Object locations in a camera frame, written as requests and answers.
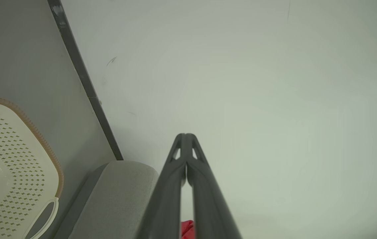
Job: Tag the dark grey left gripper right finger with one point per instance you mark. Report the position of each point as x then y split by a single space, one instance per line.
208 199

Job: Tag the grey fabric sofa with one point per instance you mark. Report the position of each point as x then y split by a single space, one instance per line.
118 202

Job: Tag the white laundry basket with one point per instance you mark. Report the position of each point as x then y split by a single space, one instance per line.
12 166

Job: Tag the plain red garment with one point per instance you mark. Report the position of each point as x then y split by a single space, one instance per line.
187 229

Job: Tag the dark grey baseboard strip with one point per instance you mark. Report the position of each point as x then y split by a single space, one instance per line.
82 76

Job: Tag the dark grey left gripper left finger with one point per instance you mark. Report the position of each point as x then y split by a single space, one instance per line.
165 192

